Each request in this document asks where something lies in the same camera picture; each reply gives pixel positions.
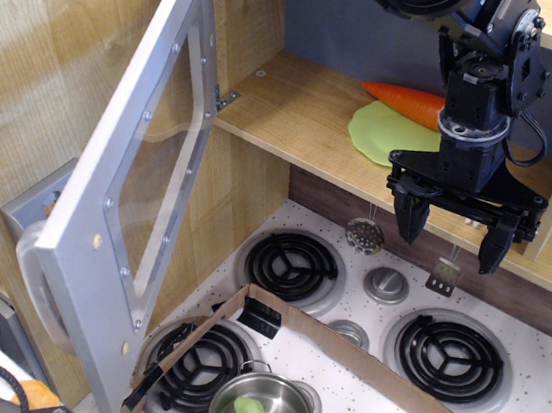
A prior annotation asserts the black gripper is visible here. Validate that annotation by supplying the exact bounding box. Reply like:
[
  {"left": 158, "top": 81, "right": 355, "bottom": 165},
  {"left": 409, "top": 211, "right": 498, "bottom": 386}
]
[{"left": 387, "top": 112, "right": 548, "bottom": 275}]

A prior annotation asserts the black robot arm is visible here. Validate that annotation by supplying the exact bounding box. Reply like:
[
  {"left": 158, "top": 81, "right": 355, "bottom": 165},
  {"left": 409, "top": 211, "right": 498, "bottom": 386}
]
[{"left": 375, "top": 0, "right": 550, "bottom": 275}]

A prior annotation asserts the white door catch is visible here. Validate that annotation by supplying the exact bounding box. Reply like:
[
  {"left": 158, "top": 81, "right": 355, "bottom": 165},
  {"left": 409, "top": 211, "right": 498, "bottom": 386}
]
[{"left": 464, "top": 218, "right": 485, "bottom": 229}]

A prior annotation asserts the small metal spatula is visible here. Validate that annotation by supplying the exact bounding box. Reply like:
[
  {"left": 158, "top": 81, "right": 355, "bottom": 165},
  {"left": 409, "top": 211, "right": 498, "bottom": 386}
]
[{"left": 425, "top": 246, "right": 462, "bottom": 297}]

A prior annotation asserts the round metal skimmer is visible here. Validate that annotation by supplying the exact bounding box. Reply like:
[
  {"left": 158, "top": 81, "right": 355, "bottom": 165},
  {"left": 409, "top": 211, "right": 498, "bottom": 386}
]
[{"left": 344, "top": 204, "right": 385, "bottom": 256}]

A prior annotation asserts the large grey stove knob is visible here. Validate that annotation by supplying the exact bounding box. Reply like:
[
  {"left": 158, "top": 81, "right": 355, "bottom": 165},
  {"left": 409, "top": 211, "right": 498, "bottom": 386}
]
[{"left": 363, "top": 267, "right": 409, "bottom": 305}]

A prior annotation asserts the orange toy carrot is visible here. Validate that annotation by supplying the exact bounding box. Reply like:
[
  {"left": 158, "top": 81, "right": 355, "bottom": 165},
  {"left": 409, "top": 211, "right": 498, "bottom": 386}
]
[{"left": 361, "top": 81, "right": 445, "bottom": 132}]

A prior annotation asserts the light green plate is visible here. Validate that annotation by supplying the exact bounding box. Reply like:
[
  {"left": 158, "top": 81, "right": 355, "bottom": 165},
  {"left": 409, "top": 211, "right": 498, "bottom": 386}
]
[{"left": 347, "top": 101, "right": 441, "bottom": 167}]

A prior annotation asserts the back right stove burner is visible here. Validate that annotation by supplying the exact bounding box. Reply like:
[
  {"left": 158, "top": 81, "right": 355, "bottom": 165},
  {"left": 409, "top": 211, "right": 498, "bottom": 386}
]
[{"left": 381, "top": 308, "right": 514, "bottom": 413}]

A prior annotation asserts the stove burner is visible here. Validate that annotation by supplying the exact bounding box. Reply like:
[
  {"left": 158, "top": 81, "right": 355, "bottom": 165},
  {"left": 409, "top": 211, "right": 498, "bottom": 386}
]
[
  {"left": 143, "top": 320, "right": 263, "bottom": 413},
  {"left": 233, "top": 229, "right": 347, "bottom": 317},
  {"left": 381, "top": 308, "right": 514, "bottom": 413}
]

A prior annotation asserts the small grey stove knob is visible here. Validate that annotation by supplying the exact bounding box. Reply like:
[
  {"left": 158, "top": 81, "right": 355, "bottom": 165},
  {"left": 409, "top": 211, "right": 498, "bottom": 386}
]
[{"left": 328, "top": 319, "right": 370, "bottom": 352}]

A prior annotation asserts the back left stove burner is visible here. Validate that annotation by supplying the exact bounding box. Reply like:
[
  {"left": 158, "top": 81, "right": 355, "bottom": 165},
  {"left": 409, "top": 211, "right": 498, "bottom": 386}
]
[{"left": 233, "top": 229, "right": 347, "bottom": 317}]

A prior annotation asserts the black binder clip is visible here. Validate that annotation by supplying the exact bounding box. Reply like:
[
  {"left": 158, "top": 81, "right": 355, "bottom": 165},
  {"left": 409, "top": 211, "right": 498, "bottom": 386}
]
[{"left": 237, "top": 297, "right": 282, "bottom": 340}]

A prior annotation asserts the stainless steel pot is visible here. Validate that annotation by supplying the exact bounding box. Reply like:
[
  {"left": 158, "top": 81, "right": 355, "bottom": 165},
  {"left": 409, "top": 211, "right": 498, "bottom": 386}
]
[{"left": 208, "top": 370, "right": 314, "bottom": 413}]

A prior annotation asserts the brown cardboard barrier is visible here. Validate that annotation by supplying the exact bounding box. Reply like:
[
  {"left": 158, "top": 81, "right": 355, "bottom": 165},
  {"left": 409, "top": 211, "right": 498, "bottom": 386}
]
[{"left": 121, "top": 284, "right": 452, "bottom": 413}]

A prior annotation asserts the front left stove burner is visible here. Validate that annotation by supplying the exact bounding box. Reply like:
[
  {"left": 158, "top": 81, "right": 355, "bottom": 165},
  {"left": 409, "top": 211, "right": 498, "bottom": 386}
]
[{"left": 143, "top": 320, "right": 263, "bottom": 413}]

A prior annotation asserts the black clip on cardboard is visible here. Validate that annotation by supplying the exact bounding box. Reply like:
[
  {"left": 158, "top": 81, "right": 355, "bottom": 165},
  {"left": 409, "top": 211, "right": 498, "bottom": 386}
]
[{"left": 122, "top": 361, "right": 164, "bottom": 411}]

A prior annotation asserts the orange toy bread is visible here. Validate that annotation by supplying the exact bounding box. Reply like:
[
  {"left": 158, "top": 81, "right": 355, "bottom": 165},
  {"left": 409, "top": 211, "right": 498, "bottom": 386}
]
[{"left": 20, "top": 379, "right": 62, "bottom": 410}]

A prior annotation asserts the grey wall phone holder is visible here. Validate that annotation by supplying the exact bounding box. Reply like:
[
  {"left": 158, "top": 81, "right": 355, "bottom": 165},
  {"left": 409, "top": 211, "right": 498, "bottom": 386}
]
[{"left": 0, "top": 158, "right": 78, "bottom": 243}]

